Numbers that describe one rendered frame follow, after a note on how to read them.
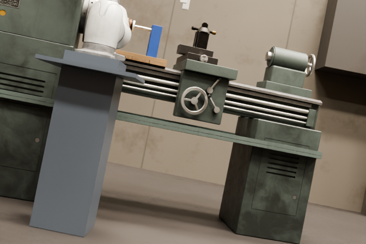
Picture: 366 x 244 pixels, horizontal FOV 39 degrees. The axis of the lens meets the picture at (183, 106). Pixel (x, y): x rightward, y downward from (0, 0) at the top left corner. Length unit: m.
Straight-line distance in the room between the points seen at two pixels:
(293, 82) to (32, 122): 1.56
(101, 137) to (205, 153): 2.99
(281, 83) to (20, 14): 1.57
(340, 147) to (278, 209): 2.41
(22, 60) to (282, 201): 1.67
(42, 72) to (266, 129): 1.30
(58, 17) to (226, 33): 2.70
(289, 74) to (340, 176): 2.38
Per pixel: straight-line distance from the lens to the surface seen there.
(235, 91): 3.05
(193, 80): 2.89
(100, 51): 2.38
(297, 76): 3.26
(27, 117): 2.87
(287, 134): 3.07
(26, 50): 2.88
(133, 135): 5.24
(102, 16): 2.40
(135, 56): 2.94
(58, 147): 2.35
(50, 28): 2.88
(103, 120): 2.31
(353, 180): 5.49
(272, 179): 3.07
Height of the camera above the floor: 0.62
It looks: 1 degrees up
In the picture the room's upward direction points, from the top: 11 degrees clockwise
